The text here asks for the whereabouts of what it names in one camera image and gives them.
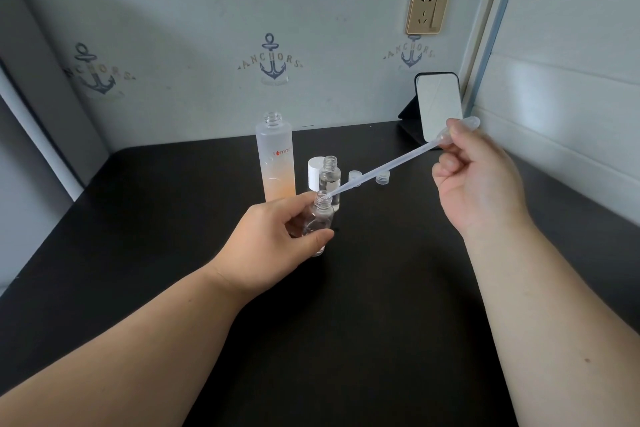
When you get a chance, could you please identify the person's right hand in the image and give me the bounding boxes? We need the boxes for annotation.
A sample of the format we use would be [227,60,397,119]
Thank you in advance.
[432,118,532,239]

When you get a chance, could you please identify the person's left hand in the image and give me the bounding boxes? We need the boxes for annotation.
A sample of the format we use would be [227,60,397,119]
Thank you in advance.
[212,191,335,303]

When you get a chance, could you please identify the small clear plastic bottle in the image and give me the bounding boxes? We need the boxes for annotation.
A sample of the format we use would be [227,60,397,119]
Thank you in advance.
[300,190,335,257]
[319,155,342,209]

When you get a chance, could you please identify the clear plastic pipette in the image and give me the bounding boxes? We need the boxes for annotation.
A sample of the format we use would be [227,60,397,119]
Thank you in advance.
[327,116,481,201]

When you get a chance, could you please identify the person's left forearm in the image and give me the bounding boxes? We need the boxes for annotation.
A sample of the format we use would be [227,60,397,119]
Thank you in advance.
[0,262,252,427]

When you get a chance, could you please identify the person's right forearm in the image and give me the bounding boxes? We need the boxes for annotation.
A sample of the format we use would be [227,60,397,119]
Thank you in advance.
[462,214,640,427]

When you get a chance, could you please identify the mirror with black stand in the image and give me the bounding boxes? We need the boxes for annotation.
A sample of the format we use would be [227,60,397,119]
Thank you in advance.
[398,72,461,146]

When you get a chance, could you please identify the white bottle cap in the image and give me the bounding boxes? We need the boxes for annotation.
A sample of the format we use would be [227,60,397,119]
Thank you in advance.
[307,157,329,192]

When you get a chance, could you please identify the tall frosted orange bottle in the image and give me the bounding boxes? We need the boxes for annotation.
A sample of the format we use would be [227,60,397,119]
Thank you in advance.
[255,111,297,203]

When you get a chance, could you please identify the gold wall socket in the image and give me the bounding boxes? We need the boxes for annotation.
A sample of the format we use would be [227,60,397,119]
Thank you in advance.
[405,0,451,36]

